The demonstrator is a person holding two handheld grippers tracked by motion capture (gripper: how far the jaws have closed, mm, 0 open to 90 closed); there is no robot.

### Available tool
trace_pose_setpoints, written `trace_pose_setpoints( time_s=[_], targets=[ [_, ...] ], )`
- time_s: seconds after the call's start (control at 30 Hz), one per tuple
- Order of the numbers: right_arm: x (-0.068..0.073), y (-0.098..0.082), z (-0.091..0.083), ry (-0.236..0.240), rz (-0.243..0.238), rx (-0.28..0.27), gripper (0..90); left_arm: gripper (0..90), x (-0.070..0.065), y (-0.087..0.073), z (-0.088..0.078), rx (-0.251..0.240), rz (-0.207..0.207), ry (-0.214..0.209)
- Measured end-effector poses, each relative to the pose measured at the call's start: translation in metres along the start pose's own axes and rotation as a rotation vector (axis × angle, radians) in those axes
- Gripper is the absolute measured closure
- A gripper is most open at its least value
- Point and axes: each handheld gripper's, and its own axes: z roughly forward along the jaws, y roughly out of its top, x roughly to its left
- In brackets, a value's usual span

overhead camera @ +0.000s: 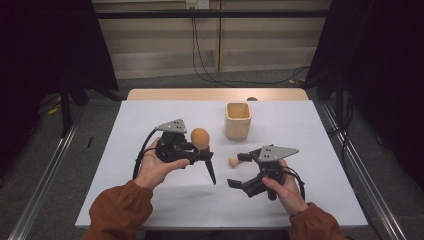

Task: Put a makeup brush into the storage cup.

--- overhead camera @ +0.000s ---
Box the person's right hand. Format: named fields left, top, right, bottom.
left=261, top=159, right=310, bottom=217

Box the black curtain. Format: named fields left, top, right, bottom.
left=0, top=0, right=120, bottom=179
left=304, top=0, right=424, bottom=193

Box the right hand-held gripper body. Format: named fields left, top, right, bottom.
left=243, top=144, right=300, bottom=202

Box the person's left hand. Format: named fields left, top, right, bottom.
left=134, top=137, right=191, bottom=192

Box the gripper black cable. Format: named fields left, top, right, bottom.
left=132, top=127, right=164, bottom=181
left=281, top=165, right=307, bottom=202

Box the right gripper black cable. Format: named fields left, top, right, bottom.
left=281, top=165, right=307, bottom=202

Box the white table sheet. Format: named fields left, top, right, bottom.
left=74, top=99, right=369, bottom=230

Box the black horizontal bar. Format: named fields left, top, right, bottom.
left=94, top=9, right=332, bottom=20

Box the long black floor cable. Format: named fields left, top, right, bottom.
left=191, top=16, right=312, bottom=86

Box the beige square brush holder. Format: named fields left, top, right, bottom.
left=223, top=101, right=252, bottom=141

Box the aluminium floor rail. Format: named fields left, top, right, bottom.
left=319, top=101, right=408, bottom=240
left=7, top=109, right=86, bottom=240

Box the black metal stand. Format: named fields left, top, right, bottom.
left=334, top=72, right=347, bottom=128
left=59, top=79, right=74, bottom=138

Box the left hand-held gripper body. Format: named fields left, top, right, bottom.
left=155, top=118, right=201, bottom=165

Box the white wall socket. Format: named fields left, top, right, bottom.
left=185, top=0, right=211, bottom=10

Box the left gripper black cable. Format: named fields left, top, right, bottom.
left=132, top=127, right=164, bottom=181

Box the thin black cable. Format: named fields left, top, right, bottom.
left=327, top=125, right=355, bottom=169

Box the large makeup brush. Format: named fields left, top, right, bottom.
left=190, top=127, right=218, bottom=186

